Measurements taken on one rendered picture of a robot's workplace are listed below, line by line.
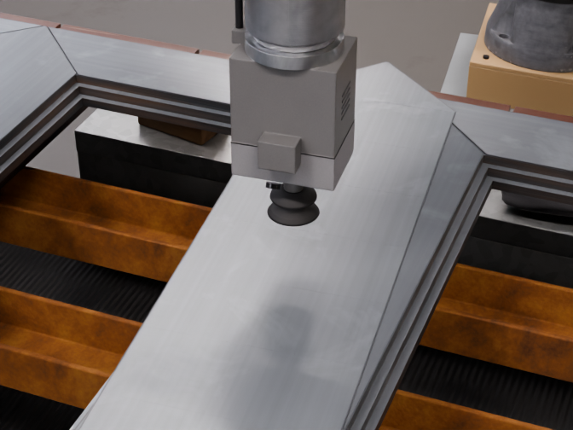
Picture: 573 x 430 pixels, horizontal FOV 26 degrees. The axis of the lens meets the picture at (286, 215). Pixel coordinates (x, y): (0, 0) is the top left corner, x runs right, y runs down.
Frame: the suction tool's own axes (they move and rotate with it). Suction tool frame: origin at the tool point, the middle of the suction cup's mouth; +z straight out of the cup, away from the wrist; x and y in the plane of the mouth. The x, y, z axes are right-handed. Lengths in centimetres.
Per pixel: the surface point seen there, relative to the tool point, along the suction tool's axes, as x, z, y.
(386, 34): 214, 89, -38
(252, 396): -17.3, 4.7, 2.1
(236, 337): -11.3, 4.7, -1.2
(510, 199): 37.0, 19.4, 14.4
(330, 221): 6.1, 4.7, 1.6
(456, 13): 232, 89, -22
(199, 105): 23.8, 5.5, -17.2
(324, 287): -3.2, 4.7, 3.6
